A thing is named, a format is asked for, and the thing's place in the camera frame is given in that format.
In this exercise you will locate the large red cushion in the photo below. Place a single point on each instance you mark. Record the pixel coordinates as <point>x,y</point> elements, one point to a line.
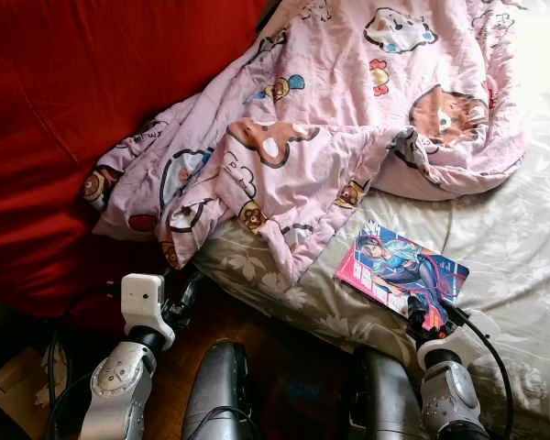
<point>73,110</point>

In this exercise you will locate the dark grey left robot leg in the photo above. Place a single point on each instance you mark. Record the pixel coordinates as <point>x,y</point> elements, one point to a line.
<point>220,394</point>

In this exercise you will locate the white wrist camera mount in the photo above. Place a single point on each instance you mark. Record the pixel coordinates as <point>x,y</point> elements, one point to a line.
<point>458,344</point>
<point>145,302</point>

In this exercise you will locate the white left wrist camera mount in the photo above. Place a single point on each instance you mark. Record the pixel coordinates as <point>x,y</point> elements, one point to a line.
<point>145,302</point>

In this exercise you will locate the bed with beige floral sheet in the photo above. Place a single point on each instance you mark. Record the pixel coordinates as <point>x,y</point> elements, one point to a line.
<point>513,266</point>

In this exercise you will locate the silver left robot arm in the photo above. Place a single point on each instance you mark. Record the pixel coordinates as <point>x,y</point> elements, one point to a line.
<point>115,385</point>

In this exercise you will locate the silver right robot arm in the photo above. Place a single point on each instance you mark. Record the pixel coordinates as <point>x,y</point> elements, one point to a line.
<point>449,399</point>

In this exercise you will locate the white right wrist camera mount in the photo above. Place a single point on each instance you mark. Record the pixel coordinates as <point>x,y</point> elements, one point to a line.
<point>458,344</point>

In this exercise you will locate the brown cardboard piece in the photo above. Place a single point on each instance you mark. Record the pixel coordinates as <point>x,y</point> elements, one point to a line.
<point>23,380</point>

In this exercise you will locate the dark grey robot leg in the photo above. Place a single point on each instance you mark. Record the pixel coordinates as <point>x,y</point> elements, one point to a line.
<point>385,399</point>
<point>220,394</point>

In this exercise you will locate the dark grey right robot leg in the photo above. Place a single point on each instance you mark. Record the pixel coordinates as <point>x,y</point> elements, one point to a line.
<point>385,399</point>

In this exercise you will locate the colourful comic book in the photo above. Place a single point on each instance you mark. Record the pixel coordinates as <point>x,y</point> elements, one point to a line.
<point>399,266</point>

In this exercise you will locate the pink cartoon print blanket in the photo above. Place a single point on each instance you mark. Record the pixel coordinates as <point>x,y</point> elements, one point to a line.
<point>330,128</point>

